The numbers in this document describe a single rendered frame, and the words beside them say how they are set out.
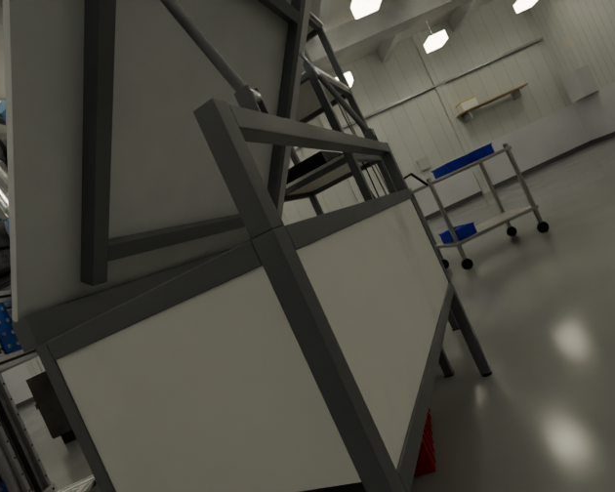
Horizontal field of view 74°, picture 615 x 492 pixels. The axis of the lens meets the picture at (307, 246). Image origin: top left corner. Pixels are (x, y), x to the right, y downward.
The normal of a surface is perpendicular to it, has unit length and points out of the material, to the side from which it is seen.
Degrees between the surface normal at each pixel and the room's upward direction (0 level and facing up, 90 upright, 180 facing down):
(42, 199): 126
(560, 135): 90
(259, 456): 90
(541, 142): 90
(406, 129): 90
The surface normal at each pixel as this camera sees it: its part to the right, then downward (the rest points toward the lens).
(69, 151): 0.91, 0.23
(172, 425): -0.38, 0.18
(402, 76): 0.04, -0.01
